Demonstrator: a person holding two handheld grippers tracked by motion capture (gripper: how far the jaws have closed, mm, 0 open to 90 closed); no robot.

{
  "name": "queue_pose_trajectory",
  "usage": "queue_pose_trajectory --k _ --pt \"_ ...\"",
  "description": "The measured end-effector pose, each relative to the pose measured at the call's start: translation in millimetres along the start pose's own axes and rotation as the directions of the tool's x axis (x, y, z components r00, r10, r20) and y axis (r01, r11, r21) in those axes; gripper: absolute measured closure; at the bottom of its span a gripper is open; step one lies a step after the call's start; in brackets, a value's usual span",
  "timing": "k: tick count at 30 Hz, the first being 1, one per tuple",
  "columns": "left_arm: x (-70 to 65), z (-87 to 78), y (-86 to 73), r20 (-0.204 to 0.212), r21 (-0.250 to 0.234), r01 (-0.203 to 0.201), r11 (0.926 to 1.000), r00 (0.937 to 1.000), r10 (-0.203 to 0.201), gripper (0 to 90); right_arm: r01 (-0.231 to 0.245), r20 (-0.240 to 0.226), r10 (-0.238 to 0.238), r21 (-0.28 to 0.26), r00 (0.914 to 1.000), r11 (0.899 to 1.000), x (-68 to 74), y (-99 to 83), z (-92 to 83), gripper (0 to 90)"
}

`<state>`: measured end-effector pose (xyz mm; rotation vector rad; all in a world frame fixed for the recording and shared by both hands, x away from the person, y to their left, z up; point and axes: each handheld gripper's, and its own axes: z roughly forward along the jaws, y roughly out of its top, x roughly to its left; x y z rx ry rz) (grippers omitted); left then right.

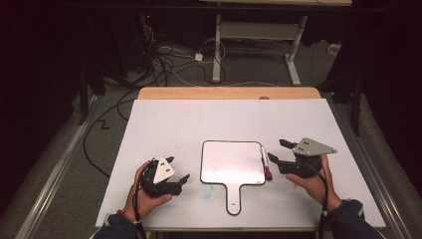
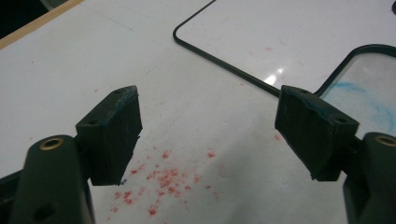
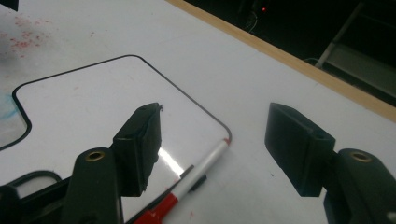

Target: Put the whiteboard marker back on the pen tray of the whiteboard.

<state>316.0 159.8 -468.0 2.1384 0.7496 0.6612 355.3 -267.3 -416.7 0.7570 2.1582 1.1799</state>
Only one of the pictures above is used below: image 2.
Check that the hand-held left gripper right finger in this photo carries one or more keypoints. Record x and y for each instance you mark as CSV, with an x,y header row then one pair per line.
x,y
314,133

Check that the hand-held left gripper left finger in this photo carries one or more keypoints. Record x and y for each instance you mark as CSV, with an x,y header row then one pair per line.
x,y
112,137

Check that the wooden table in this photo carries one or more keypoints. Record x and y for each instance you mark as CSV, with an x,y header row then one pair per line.
x,y
34,25

